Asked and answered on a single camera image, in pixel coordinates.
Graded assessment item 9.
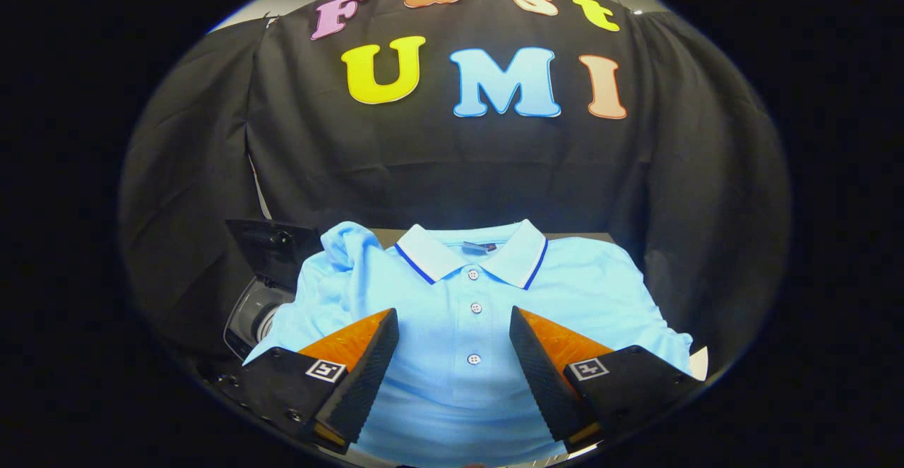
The dark washing machine lid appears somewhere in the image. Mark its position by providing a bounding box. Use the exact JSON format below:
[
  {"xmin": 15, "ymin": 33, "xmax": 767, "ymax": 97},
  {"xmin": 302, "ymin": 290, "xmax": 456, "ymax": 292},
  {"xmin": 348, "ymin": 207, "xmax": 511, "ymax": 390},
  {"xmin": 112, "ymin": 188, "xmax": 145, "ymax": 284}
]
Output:
[{"xmin": 226, "ymin": 219, "xmax": 324, "ymax": 289}]

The light blue polo shirt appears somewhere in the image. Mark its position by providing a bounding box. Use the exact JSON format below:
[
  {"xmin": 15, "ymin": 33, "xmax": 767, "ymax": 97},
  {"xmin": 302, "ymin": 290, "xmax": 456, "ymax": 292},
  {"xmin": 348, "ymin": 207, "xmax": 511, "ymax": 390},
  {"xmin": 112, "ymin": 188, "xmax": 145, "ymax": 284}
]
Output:
[{"xmin": 244, "ymin": 219, "xmax": 694, "ymax": 466}]

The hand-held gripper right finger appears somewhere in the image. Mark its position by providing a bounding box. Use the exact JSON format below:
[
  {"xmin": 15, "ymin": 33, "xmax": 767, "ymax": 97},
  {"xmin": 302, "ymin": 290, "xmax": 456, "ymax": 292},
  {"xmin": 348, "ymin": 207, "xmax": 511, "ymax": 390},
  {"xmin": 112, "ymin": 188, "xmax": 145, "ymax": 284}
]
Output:
[{"xmin": 509, "ymin": 306, "xmax": 707, "ymax": 454}]

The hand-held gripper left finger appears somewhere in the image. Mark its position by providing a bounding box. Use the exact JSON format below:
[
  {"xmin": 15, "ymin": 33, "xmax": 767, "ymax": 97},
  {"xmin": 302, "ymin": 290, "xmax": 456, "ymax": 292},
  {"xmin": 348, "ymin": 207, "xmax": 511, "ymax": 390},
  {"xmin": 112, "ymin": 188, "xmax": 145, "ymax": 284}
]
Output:
[{"xmin": 215, "ymin": 308, "xmax": 400, "ymax": 455}]

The black backdrop cloth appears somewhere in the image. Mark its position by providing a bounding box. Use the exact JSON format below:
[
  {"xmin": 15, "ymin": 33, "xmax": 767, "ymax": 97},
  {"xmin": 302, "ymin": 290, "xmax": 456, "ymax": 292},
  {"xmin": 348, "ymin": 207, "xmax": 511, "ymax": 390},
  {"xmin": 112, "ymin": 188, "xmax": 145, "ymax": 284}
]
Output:
[{"xmin": 119, "ymin": 0, "xmax": 793, "ymax": 377}]

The grey washing machine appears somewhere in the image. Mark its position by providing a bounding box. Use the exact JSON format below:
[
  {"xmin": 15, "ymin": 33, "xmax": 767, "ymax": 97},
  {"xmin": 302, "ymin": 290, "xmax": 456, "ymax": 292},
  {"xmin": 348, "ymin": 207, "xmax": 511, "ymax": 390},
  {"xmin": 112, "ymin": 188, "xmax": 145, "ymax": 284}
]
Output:
[{"xmin": 224, "ymin": 277, "xmax": 297, "ymax": 360}]

